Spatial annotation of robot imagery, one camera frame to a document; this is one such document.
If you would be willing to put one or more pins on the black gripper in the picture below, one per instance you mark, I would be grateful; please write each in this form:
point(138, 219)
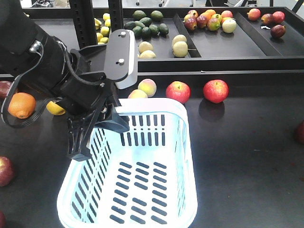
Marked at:
point(88, 95)

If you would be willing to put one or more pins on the light blue plastic basket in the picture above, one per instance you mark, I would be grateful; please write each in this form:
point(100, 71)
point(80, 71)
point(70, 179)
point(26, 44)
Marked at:
point(142, 178)

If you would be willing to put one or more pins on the yellow lemon near arm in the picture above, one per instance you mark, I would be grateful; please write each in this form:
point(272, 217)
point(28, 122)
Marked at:
point(55, 109)

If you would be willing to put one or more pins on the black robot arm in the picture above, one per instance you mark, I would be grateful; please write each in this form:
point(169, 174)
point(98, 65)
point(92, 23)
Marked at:
point(34, 58)

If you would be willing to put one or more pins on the pale peach fruit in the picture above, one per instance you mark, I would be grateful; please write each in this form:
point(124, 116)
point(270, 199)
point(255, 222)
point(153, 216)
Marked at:
point(137, 93)
point(148, 86)

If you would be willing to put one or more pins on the orange fruit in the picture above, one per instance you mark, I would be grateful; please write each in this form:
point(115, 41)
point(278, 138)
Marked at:
point(22, 105)

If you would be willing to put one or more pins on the red apple beside peach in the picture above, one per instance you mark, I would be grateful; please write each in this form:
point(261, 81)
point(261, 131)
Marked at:
point(178, 91)

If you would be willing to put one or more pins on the dark red apple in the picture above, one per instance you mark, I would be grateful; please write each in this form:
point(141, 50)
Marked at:
point(4, 88)

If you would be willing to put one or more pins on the black wooden produce stand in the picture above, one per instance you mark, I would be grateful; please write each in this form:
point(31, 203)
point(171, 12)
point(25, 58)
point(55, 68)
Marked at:
point(249, 170)

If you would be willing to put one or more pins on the wrist camera with black plate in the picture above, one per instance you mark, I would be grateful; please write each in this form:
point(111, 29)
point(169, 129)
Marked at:
point(121, 65)

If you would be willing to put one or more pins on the black upright rack post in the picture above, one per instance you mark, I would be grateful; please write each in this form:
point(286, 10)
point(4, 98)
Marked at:
point(84, 23)

